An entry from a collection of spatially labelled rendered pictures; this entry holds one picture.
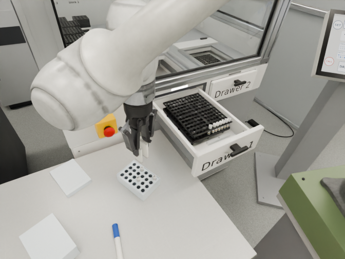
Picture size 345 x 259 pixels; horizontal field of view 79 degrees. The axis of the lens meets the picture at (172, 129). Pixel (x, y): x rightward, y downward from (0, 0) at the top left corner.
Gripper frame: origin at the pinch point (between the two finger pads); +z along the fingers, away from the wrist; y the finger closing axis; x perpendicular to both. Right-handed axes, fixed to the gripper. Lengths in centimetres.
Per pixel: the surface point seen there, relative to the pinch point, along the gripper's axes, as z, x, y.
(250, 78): 0, -8, 72
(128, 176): 9.8, 2.1, -4.9
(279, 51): 27, 4, 201
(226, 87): 1, -2, 57
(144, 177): 9.8, -2.6, -1.9
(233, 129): 4.4, -17.1, 34.8
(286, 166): 70, -47, 101
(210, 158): 0.5, -18.4, 12.1
